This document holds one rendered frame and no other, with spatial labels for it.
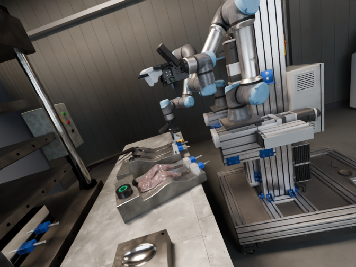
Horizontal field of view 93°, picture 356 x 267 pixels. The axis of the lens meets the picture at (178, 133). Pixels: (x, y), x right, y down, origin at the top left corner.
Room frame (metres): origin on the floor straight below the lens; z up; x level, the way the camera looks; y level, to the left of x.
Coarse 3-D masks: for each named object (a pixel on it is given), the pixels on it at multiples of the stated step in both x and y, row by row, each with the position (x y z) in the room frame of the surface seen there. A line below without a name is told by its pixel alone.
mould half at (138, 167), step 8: (168, 144) 1.36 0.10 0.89; (144, 152) 1.28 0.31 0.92; (160, 152) 1.26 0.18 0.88; (128, 160) 1.35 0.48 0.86; (136, 160) 1.13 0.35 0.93; (144, 160) 1.14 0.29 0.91; (152, 160) 1.15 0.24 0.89; (160, 160) 1.12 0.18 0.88; (168, 160) 1.12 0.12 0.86; (176, 160) 1.13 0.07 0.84; (120, 168) 1.23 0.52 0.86; (128, 168) 1.19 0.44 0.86; (136, 168) 1.12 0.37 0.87; (144, 168) 1.12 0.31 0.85; (120, 176) 1.12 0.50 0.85; (136, 176) 1.12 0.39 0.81
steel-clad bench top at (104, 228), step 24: (144, 144) 1.82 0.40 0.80; (192, 192) 0.78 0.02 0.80; (96, 216) 0.82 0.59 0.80; (120, 216) 0.76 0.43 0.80; (144, 216) 0.71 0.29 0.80; (168, 216) 0.66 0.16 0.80; (192, 216) 0.62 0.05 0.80; (96, 240) 0.65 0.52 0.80; (120, 240) 0.60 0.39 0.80; (192, 240) 0.50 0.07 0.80; (216, 240) 0.47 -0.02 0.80; (72, 264) 0.55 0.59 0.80; (96, 264) 0.52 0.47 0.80; (192, 264) 0.41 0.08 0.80; (216, 264) 0.39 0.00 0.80
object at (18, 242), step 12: (24, 216) 0.78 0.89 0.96; (36, 216) 0.76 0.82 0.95; (48, 216) 0.82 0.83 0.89; (12, 228) 0.70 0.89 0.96; (24, 228) 0.69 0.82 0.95; (36, 228) 0.73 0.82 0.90; (0, 240) 0.64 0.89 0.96; (12, 240) 0.62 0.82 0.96; (24, 240) 0.66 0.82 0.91; (36, 240) 0.70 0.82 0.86; (48, 240) 0.74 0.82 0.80; (0, 252) 0.57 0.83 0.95; (12, 252) 0.59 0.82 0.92; (24, 252) 0.63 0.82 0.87; (36, 252) 0.66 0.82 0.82; (0, 264) 0.57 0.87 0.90; (12, 264) 0.57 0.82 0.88; (24, 264) 0.60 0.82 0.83
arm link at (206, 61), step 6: (198, 54) 0.81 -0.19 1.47; (204, 54) 0.81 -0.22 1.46; (210, 54) 0.81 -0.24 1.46; (198, 60) 0.79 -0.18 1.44; (204, 60) 0.80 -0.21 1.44; (210, 60) 0.81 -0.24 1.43; (198, 66) 0.79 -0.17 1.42; (204, 66) 0.80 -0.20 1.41; (210, 66) 0.80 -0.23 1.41; (198, 72) 0.82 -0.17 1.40
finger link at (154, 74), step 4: (148, 68) 0.71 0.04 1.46; (152, 68) 0.71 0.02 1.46; (144, 72) 0.70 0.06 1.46; (148, 72) 0.70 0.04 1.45; (152, 72) 0.71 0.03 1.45; (156, 72) 0.72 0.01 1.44; (160, 72) 0.73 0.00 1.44; (152, 76) 0.71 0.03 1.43; (156, 76) 0.72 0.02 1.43; (152, 80) 0.71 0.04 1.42; (156, 80) 0.71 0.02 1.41
